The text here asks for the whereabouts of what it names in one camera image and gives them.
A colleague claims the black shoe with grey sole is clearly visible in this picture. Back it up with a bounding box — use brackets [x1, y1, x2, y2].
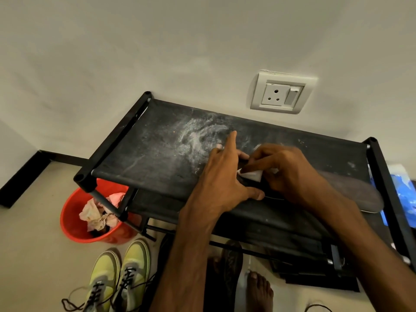
[237, 158, 385, 214]

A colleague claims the person's right hand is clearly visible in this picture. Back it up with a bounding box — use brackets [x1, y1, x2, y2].
[240, 143, 329, 209]

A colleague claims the white wall socket plate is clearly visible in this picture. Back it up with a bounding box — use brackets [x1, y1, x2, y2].
[250, 70, 319, 115]

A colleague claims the red plastic bucket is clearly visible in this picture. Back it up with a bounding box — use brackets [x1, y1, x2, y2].
[60, 178, 143, 245]

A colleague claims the person's left forearm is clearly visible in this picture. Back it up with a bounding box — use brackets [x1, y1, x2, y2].
[149, 206, 226, 312]

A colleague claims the white wipe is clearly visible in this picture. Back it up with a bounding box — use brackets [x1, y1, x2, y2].
[237, 144, 281, 183]

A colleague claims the person's right forearm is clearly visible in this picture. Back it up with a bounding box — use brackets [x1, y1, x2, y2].
[309, 180, 416, 312]

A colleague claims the black cable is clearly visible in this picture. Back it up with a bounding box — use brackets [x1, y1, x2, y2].
[304, 303, 334, 312]

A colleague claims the person's left hand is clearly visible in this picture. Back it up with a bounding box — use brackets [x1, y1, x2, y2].
[180, 130, 266, 224]

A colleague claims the black fabric shoe rack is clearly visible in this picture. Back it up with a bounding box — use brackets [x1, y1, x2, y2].
[73, 91, 416, 274]

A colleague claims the blue plastic bag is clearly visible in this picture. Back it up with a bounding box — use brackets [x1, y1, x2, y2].
[370, 164, 416, 229]

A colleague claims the person's right foot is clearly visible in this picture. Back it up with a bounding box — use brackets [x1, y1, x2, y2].
[245, 271, 274, 312]

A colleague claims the crumpled pink cloth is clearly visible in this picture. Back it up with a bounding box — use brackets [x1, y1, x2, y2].
[79, 192, 127, 232]

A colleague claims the black strapped sandal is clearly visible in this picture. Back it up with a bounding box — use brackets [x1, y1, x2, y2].
[269, 237, 360, 293]

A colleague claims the yellow-green sneaker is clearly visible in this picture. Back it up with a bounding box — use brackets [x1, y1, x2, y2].
[62, 250, 122, 312]
[110, 239, 152, 312]

